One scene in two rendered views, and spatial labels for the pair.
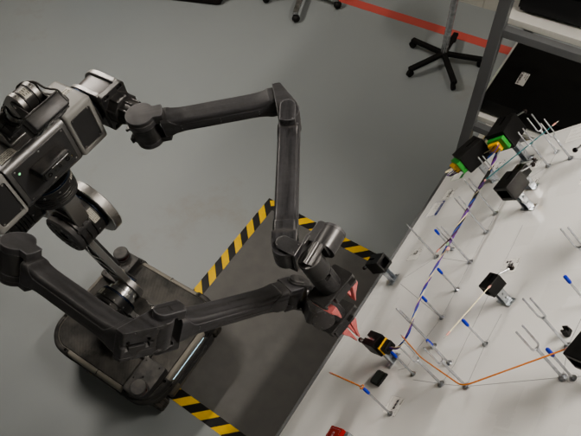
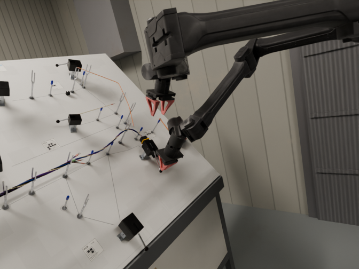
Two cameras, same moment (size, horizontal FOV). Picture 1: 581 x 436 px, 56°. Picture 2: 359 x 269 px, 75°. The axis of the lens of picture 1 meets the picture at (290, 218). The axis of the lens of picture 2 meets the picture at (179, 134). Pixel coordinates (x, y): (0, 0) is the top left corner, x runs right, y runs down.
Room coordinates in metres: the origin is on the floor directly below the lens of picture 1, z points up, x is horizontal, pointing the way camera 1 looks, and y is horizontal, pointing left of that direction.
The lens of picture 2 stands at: (1.49, -0.02, 1.40)
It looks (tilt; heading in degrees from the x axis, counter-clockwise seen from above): 13 degrees down; 182
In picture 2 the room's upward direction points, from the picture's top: 13 degrees counter-clockwise
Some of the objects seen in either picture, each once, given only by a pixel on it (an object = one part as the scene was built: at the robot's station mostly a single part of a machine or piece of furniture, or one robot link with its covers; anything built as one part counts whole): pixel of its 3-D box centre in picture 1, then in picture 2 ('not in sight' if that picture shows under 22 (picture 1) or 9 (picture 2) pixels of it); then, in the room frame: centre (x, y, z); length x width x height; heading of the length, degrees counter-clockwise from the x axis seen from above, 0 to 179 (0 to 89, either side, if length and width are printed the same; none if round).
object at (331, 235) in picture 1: (310, 245); (164, 70); (0.64, -0.04, 1.44); 0.12 x 0.12 x 0.09; 55
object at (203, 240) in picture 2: not in sight; (193, 257); (0.57, -0.11, 0.60); 0.55 x 0.03 x 0.39; 141
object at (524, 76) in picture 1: (543, 89); not in sight; (1.38, -0.93, 1.09); 0.35 x 0.33 x 0.07; 141
